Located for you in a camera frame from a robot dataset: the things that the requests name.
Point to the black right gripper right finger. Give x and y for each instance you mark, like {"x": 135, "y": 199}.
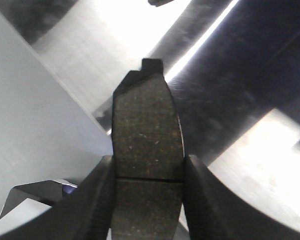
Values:
{"x": 214, "y": 212}

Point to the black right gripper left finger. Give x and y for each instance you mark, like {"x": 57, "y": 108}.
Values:
{"x": 85, "y": 214}

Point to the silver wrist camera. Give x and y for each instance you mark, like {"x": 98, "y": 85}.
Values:
{"x": 48, "y": 192}

